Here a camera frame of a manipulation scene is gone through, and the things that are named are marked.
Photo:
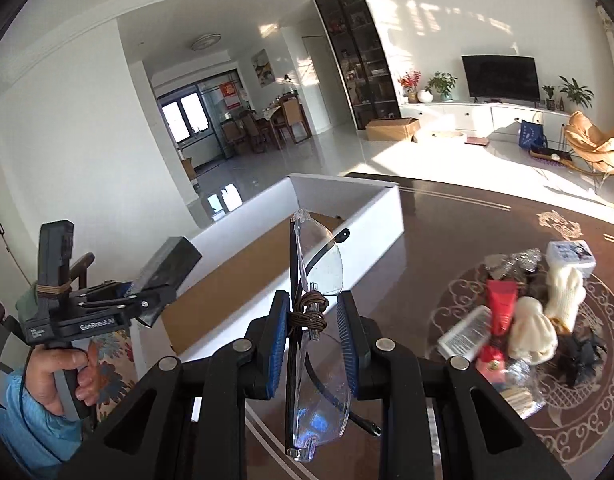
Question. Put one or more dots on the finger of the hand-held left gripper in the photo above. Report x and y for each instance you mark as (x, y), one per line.
(118, 288)
(152, 302)

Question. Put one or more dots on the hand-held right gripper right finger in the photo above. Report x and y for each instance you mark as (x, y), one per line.
(347, 345)

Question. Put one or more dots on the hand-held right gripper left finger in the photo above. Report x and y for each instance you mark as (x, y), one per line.
(279, 345)

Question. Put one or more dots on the clear rimless glasses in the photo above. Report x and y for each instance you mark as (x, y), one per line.
(319, 260)

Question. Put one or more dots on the white cardboard container box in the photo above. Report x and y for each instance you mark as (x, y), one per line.
(357, 200)

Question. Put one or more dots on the person's left forearm blue sleeve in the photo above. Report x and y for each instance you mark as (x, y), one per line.
(17, 425)

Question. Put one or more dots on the person's left hand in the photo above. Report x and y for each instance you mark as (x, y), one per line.
(44, 377)

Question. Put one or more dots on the floral seat cushion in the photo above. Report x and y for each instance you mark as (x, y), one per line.
(112, 365)

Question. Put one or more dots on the white barcode packet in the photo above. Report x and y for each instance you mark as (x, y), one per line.
(464, 332)

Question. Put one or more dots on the red patterned packet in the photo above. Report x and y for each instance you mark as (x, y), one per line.
(491, 364)

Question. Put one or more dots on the red tube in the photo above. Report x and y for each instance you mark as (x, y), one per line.
(502, 305)

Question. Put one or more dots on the clear plastic packet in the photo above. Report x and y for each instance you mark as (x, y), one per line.
(519, 390)

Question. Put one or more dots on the balcony window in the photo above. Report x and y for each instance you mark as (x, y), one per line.
(182, 117)

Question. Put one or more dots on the silver hair clip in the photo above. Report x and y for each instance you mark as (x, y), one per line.
(512, 262)

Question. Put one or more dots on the rolled white knit glove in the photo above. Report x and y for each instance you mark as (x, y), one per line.
(532, 330)

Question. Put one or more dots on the dining table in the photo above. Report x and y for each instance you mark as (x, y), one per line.
(267, 116)

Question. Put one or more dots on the brown cardboard box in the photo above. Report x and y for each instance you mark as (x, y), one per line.
(391, 130)

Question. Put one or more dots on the long white knit glove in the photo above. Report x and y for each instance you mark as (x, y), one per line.
(564, 295)

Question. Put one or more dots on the white round floor tray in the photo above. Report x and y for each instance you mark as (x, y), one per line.
(439, 136)

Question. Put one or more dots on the wooden dining chair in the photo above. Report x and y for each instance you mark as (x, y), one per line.
(293, 114)

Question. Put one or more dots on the black bow hair clip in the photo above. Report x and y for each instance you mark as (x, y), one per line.
(582, 355)

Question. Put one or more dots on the clear plastic box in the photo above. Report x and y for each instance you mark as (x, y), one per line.
(569, 256)

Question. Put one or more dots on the white television cabinet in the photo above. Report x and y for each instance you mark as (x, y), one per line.
(457, 115)

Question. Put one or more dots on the white round vase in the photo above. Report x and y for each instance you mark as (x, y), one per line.
(424, 97)

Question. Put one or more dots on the round ceiling lamp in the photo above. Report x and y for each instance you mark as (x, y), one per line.
(206, 41)

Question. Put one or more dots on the red flower bouquet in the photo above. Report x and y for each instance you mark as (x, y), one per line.
(410, 82)

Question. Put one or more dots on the green potted plant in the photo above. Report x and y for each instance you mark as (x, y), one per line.
(442, 84)

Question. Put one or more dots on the blue tote bag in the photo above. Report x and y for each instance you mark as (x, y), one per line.
(531, 135)

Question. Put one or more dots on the black glass display cabinet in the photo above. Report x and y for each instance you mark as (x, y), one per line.
(359, 60)

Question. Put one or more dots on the black television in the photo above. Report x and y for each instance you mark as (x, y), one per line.
(499, 77)

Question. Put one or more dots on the orange lounge chair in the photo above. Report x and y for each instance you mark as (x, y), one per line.
(594, 142)

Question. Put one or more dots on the small potted plant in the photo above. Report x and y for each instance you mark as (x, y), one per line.
(549, 96)

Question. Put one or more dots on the large leafy potted plant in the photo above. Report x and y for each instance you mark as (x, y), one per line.
(576, 91)

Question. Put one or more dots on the white patterned curtain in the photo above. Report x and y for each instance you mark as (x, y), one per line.
(607, 25)

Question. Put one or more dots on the red wall poster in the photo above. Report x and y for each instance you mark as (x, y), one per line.
(230, 93)

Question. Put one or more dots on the wall painting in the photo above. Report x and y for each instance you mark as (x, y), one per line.
(262, 67)

